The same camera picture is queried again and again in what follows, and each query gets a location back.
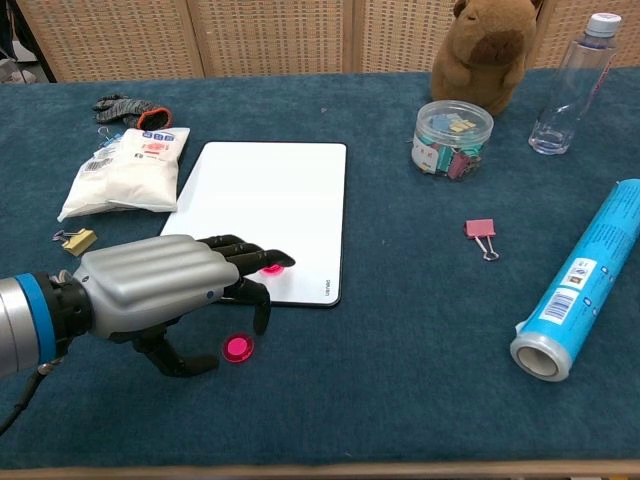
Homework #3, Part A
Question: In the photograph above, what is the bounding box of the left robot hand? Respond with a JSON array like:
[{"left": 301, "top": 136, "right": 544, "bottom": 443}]
[{"left": 72, "top": 233, "right": 297, "bottom": 379}]

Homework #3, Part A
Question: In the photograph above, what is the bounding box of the grey knit glove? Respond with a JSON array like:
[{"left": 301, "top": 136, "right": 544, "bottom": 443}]
[{"left": 92, "top": 93, "right": 174, "bottom": 130}]

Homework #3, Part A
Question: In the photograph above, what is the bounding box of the brown capybara plush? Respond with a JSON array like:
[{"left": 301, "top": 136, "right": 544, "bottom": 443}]
[{"left": 430, "top": 0, "right": 544, "bottom": 118}]

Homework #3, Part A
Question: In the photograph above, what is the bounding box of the woven folding screen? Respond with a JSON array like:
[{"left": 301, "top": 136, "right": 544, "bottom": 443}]
[{"left": 14, "top": 0, "right": 640, "bottom": 84}]

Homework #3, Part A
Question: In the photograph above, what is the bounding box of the clear plastic water bottle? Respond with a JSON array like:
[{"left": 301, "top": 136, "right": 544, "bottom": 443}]
[{"left": 528, "top": 12, "right": 624, "bottom": 156}]

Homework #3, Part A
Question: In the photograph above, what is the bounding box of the pink binder clip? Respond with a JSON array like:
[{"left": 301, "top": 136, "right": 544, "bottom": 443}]
[{"left": 464, "top": 218, "right": 501, "bottom": 263}]

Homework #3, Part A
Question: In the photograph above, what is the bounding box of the blue table mat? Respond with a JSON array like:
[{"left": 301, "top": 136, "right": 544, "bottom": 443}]
[{"left": 0, "top": 67, "right": 640, "bottom": 471}]

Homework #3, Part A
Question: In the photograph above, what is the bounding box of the yellow binder clip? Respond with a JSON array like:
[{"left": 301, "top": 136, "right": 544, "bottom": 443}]
[{"left": 53, "top": 228, "right": 99, "bottom": 258}]

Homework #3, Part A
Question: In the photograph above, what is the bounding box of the white powder bag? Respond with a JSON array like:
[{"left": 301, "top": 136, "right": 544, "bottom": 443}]
[{"left": 56, "top": 127, "right": 192, "bottom": 224}]

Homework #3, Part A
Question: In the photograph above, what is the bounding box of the blue cling film roll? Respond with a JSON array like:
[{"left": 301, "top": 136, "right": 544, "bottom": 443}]
[{"left": 509, "top": 178, "right": 640, "bottom": 384}]

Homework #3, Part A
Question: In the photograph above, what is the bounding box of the clear jar of binder clips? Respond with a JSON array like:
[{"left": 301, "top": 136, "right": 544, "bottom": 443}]
[{"left": 411, "top": 99, "right": 495, "bottom": 183}]

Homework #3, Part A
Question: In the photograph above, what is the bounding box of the white magnetic board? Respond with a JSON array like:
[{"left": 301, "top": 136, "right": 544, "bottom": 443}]
[{"left": 158, "top": 141, "right": 348, "bottom": 308}]

